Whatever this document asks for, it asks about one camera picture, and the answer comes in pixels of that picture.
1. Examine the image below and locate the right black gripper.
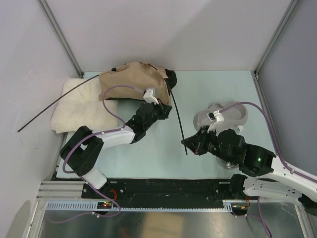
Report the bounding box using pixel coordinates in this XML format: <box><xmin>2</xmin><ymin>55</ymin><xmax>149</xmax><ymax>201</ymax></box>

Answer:
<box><xmin>181</xmin><ymin>124</ymin><xmax>236</xmax><ymax>165</ymax></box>

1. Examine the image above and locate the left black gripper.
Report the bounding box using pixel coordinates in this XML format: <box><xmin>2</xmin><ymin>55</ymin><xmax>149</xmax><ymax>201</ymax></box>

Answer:
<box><xmin>144</xmin><ymin>99</ymin><xmax>172</xmax><ymax>130</ymax></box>

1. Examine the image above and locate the beige pet tent fabric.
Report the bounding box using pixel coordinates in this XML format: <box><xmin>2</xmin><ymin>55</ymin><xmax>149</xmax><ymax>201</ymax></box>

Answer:
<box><xmin>98</xmin><ymin>61</ymin><xmax>177</xmax><ymax>106</ymax></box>

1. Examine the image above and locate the black tent pole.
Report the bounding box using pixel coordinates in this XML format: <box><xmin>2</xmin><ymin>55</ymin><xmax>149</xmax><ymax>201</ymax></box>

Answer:
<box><xmin>18</xmin><ymin>66</ymin><xmax>117</xmax><ymax>132</ymax></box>
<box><xmin>147</xmin><ymin>63</ymin><xmax>188</xmax><ymax>155</ymax></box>

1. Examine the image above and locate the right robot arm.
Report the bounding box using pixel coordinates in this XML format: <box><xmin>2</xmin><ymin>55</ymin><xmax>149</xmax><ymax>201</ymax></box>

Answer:
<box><xmin>181</xmin><ymin>125</ymin><xmax>317</xmax><ymax>216</ymax></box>

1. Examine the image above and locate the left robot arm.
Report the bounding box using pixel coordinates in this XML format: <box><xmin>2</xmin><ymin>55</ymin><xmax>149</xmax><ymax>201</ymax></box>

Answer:
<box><xmin>60</xmin><ymin>102</ymin><xmax>172</xmax><ymax>198</ymax></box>

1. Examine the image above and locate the stainless steel pet bowl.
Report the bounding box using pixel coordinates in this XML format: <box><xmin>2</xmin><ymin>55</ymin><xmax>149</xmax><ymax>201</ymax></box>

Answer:
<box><xmin>217</xmin><ymin>158</ymin><xmax>239</xmax><ymax>169</ymax></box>

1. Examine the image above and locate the grey double pet feeder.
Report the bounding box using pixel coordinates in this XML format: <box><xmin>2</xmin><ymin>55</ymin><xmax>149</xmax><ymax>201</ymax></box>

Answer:
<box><xmin>193</xmin><ymin>101</ymin><xmax>248</xmax><ymax>133</ymax></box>

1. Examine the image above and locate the clear plastic water bottle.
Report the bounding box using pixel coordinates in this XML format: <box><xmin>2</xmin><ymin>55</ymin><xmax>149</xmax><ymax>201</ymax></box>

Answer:
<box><xmin>231</xmin><ymin>125</ymin><xmax>244</xmax><ymax>135</ymax></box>

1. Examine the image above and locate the white fluffy cushion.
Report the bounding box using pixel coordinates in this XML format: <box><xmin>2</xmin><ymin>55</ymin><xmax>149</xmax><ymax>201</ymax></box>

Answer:
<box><xmin>50</xmin><ymin>77</ymin><xmax>119</xmax><ymax>134</ymax></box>

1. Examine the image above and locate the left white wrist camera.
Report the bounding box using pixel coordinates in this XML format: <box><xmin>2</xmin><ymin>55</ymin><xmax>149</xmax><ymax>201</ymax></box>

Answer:
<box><xmin>143</xmin><ymin>88</ymin><xmax>159</xmax><ymax>105</ymax></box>

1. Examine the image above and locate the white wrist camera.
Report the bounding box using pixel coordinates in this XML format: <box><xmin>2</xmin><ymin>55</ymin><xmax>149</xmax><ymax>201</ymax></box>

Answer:
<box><xmin>143</xmin><ymin>88</ymin><xmax>159</xmax><ymax>105</ymax></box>
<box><xmin>208</xmin><ymin>110</ymin><xmax>224</xmax><ymax>132</ymax></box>

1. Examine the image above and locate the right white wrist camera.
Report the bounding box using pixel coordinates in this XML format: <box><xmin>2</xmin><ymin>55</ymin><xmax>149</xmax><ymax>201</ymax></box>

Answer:
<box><xmin>208</xmin><ymin>110</ymin><xmax>224</xmax><ymax>132</ymax></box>

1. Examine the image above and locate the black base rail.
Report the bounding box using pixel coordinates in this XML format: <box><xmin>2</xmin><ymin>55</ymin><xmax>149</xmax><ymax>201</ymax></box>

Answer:
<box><xmin>51</xmin><ymin>177</ymin><xmax>268</xmax><ymax>209</ymax></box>

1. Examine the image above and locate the white slotted cable duct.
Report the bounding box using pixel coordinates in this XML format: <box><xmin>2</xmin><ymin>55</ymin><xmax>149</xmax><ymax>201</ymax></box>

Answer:
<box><xmin>46</xmin><ymin>200</ymin><xmax>248</xmax><ymax>212</ymax></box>

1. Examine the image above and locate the left aluminium frame post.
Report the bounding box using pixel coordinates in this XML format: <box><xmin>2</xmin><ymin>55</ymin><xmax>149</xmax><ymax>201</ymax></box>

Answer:
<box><xmin>37</xmin><ymin>0</ymin><xmax>84</xmax><ymax>77</ymax></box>

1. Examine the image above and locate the aluminium frame post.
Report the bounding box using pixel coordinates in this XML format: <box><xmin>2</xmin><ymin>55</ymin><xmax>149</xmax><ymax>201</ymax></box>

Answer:
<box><xmin>37</xmin><ymin>0</ymin><xmax>84</xmax><ymax>77</ymax></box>
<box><xmin>253</xmin><ymin>0</ymin><xmax>302</xmax><ymax>79</ymax></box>

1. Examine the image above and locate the right aluminium frame post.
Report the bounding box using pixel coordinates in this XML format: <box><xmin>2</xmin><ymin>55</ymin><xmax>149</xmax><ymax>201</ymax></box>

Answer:
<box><xmin>253</xmin><ymin>0</ymin><xmax>302</xmax><ymax>79</ymax></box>

